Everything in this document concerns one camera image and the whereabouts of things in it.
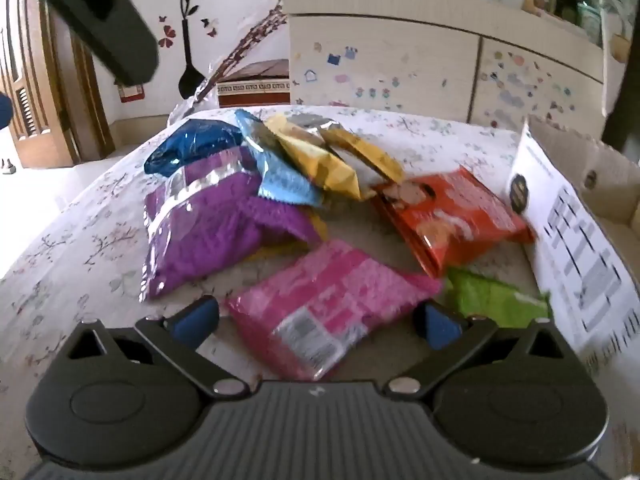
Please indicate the clear plastic packet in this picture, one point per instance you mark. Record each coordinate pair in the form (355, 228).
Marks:
(310, 121)

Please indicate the pink snack packet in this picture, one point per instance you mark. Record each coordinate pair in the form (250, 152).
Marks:
(325, 300)

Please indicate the green snack packet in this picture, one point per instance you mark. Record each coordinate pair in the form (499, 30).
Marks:
(490, 295)

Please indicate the purple snack packet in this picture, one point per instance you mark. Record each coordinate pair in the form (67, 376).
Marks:
(210, 230)

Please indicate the cream cabinet with stickers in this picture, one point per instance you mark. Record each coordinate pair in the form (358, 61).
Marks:
(400, 60)

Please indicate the plastic bag with dried twigs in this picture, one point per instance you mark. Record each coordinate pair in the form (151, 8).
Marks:
(235, 60)

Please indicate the yellow waffle print snack packet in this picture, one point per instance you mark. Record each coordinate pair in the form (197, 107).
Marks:
(320, 165)

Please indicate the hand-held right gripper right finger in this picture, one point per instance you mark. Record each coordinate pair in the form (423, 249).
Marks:
(441, 326)

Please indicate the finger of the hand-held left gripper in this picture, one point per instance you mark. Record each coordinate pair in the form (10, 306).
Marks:
(110, 30)

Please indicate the floral tablecloth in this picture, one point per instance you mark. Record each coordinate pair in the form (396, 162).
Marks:
(75, 240)

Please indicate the light blue snack packet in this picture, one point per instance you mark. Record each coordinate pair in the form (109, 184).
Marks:
(282, 175)

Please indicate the orange red snack packet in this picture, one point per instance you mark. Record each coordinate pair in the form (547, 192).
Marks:
(450, 220)

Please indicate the dark blue snack packet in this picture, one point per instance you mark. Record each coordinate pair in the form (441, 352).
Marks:
(195, 142)

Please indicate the plant print cloth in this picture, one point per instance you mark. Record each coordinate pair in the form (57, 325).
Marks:
(617, 35)

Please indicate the red wall hanging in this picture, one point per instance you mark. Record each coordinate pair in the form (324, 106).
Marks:
(131, 92)

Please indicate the wooden door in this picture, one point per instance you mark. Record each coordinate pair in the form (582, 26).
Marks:
(55, 110)

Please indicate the cardboard box with white label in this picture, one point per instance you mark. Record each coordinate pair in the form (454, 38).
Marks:
(600, 180)

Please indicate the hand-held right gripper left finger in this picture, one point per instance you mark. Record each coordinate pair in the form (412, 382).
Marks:
(196, 321)

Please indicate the red patterned box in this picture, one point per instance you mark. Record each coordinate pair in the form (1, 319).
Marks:
(255, 95)

